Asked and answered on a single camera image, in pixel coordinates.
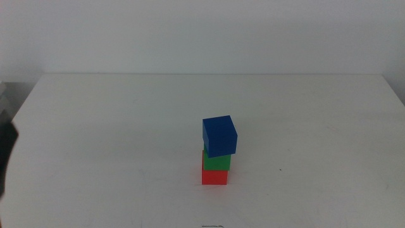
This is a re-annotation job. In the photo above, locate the blue cube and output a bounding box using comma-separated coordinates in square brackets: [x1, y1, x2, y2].
[202, 115, 239, 158]

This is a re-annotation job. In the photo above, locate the red cube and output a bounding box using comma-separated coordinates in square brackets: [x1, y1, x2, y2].
[201, 150, 228, 186]

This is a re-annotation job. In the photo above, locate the green cube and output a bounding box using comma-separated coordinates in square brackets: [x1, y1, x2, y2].
[203, 144, 232, 172]

